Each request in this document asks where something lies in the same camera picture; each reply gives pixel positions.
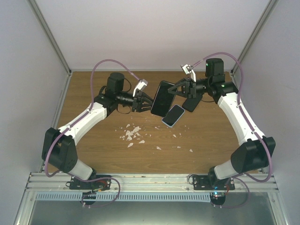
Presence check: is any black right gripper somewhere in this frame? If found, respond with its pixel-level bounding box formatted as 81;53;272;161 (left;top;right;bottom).
167;77;210;100

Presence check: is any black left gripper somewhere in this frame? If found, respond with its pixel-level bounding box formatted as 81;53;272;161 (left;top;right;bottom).
117;90;158;113

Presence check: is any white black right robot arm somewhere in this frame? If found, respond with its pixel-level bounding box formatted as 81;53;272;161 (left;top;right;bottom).
168;56;276;190

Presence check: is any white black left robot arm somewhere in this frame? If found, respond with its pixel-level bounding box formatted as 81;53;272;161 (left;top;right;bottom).
42;72;153;189

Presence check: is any phone in black case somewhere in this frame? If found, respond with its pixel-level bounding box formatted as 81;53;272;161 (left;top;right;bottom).
182;95;203;113

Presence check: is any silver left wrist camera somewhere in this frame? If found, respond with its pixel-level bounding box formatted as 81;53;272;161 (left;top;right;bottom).
133;79;148;97

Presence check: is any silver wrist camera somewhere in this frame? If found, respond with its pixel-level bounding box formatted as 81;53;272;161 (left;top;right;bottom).
180;64;196;82
133;79;148;97

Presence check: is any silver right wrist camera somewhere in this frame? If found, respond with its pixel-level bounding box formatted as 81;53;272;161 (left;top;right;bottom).
180;64;196;82

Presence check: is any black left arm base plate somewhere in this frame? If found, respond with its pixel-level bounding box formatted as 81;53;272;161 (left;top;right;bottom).
66;174;111;191

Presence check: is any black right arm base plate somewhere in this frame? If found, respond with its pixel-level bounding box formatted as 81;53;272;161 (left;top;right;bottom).
187;174;235;191

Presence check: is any aluminium front rail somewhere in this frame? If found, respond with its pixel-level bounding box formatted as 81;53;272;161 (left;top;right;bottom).
25;173;279;193

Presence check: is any grey slotted cable duct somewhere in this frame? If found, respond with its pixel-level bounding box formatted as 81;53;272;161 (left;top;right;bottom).
36;192;210;203

